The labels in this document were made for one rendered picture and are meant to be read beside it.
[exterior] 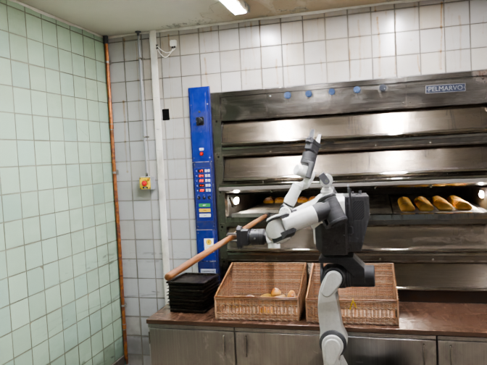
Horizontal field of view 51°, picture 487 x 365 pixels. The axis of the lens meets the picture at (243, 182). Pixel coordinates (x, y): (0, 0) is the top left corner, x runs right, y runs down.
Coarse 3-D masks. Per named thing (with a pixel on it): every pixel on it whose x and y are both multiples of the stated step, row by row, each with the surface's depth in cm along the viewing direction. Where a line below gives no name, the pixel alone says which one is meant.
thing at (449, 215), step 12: (372, 216) 347; (384, 216) 345; (396, 216) 343; (408, 216) 341; (420, 216) 339; (432, 216) 337; (444, 216) 335; (456, 216) 333; (468, 216) 331; (480, 216) 329
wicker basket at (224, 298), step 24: (240, 264) 369; (264, 264) 365; (288, 264) 361; (240, 288) 366; (264, 288) 362; (288, 288) 358; (216, 312) 327; (240, 312) 336; (264, 312) 320; (288, 312) 331
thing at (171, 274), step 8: (264, 216) 349; (248, 224) 312; (256, 224) 326; (224, 240) 260; (208, 248) 238; (216, 248) 246; (200, 256) 225; (184, 264) 208; (192, 264) 215; (168, 272) 194; (176, 272) 198; (168, 280) 193
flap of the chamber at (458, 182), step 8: (312, 184) 342; (320, 184) 340; (336, 184) 337; (344, 184) 336; (352, 184) 335; (360, 184) 333; (368, 184) 332; (376, 184) 331; (384, 184) 329; (392, 184) 328; (400, 184) 327; (408, 184) 325; (416, 184) 324; (424, 184) 324; (432, 184) 324; (440, 184) 324; (448, 184) 325; (456, 184) 325; (464, 184) 325; (472, 184) 326; (480, 184) 326; (232, 192) 371; (240, 192) 372; (248, 192) 372
